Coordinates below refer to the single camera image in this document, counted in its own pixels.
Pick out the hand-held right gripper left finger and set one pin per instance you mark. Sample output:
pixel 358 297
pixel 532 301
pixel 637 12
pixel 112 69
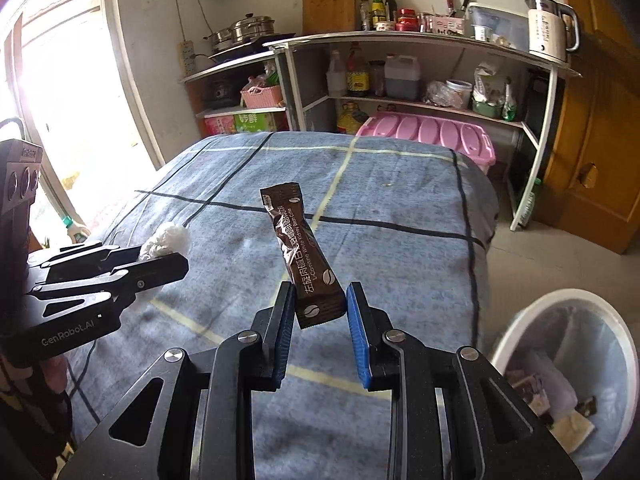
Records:
pixel 285 330

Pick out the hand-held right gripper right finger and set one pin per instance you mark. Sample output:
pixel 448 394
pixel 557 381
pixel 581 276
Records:
pixel 360 335

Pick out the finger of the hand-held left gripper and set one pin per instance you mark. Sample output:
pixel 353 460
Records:
pixel 160 270
pixel 80 255

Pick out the white tissue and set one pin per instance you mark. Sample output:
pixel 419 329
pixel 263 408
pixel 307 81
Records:
pixel 167 240

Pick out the brown coffee sachet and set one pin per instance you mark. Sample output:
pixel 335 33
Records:
pixel 300 255

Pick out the white trash bin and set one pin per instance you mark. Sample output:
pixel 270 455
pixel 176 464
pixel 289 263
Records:
pixel 510 330

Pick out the pale blue bin liner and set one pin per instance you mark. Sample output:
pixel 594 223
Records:
pixel 590 340

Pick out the person's left hand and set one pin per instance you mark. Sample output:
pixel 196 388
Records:
pixel 57 375

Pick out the white bottle green cap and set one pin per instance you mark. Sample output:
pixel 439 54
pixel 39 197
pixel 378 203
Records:
pixel 75 232

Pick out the blue checked tablecloth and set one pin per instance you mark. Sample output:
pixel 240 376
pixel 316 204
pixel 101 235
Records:
pixel 400 240

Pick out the printed cardboard box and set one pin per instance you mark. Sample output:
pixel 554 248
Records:
pixel 245 122

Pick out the black rice cooker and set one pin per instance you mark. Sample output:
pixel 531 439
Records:
pixel 220 94

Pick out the pink woven basket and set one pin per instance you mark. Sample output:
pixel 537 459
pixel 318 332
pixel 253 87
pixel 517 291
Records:
pixel 262 97

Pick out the green plastic bottle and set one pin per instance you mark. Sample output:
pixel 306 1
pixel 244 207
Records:
pixel 530 205

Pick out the yellowed power strip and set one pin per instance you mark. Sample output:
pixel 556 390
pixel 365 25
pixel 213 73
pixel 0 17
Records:
pixel 187 57

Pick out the yellow cooking oil bottle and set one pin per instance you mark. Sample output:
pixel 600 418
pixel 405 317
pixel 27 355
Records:
pixel 351 119

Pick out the black induction cooker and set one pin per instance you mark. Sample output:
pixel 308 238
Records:
pixel 240 52

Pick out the clear plastic bag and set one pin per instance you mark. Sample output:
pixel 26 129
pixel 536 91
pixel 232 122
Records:
pixel 436 95

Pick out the dark jar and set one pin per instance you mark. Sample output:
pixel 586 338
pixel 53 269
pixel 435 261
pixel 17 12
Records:
pixel 377 80

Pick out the green basket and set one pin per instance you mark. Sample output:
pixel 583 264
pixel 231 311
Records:
pixel 486 110

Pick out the white jug dark liquid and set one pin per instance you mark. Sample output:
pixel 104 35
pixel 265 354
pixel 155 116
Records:
pixel 402 80

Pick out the steel steamer pot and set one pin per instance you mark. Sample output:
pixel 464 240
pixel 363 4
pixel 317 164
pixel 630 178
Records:
pixel 252 27

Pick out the large soy sauce bottle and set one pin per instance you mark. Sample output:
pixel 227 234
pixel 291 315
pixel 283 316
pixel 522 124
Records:
pixel 358 75

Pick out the white plastic tub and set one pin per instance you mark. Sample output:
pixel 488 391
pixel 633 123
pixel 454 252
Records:
pixel 459 94

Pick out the white food bag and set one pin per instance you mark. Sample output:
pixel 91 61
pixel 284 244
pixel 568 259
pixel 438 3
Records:
pixel 487 82

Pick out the white shelf unit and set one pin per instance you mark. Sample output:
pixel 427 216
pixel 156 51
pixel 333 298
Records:
pixel 400 37

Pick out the wooden door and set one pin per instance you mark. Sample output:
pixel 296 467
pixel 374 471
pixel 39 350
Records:
pixel 600 135

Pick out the wooden cutting board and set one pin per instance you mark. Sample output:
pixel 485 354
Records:
pixel 327 0

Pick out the red jar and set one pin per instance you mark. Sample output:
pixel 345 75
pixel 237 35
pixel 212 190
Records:
pixel 406 20

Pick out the small clear sauce bottle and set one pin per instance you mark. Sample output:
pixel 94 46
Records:
pixel 365 15

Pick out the pink knife holder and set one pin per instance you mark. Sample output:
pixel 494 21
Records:
pixel 447 25

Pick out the green-capped sauce bottle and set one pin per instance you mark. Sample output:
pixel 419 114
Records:
pixel 378 10

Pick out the dark glass bottle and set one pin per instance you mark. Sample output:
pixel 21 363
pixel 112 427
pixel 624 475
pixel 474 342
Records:
pixel 390 5

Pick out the clear storage box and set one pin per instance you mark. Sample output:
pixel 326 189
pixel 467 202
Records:
pixel 500 25

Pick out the white electric kettle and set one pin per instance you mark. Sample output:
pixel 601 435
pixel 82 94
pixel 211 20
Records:
pixel 547 35

